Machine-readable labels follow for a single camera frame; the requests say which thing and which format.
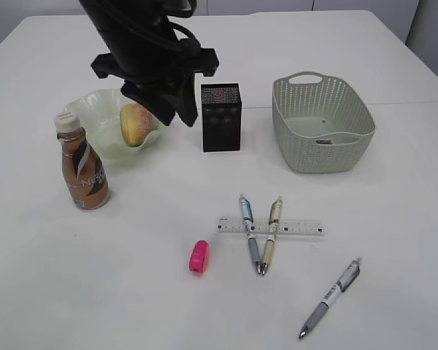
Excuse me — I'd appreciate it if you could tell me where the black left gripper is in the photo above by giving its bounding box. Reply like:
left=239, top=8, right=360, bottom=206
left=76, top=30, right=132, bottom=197
left=90, top=1, right=219, bottom=127

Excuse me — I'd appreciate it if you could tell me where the sugared bread roll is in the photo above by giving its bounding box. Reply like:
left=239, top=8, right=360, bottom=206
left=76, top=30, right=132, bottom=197
left=120, top=104, right=156, bottom=147

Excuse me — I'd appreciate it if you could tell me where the brown coffee bottle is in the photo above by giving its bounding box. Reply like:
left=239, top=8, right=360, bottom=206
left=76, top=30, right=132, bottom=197
left=54, top=112, right=110, bottom=210

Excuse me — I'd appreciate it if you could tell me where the blue grey pen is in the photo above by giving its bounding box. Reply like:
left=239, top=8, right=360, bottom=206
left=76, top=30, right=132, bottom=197
left=239, top=193, right=262, bottom=276

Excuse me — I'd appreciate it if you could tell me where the transparent plastic ruler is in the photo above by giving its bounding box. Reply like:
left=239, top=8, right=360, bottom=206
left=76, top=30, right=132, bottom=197
left=215, top=217, right=325, bottom=238

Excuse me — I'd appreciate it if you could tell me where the blue grey paper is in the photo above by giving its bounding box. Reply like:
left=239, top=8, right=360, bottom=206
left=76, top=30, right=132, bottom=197
left=315, top=139, right=335, bottom=145

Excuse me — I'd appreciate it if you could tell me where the pink pencil sharpener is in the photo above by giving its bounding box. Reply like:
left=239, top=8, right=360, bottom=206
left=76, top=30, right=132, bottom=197
left=188, top=240, right=210, bottom=274

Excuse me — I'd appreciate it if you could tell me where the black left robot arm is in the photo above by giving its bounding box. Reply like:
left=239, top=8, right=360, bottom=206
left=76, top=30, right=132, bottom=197
left=80, top=0, right=219, bottom=127

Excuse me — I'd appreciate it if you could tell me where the black mesh pen holder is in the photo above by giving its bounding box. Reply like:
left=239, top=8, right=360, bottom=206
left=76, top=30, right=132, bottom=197
left=201, top=83, right=242, bottom=152

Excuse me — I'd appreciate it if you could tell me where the pale green glass plate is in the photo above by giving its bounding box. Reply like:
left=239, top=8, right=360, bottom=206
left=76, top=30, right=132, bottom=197
left=63, top=89, right=166, bottom=160

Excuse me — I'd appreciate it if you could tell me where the beige pen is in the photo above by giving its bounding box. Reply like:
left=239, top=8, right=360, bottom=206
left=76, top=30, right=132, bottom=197
left=261, top=196, right=283, bottom=276

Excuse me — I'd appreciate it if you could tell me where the pale green plastic basket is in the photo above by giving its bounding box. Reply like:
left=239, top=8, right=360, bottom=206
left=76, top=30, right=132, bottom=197
left=272, top=71, right=376, bottom=174

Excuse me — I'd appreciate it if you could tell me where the white grey pen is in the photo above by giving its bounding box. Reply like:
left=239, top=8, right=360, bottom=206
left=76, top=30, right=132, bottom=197
left=298, top=257, right=362, bottom=340

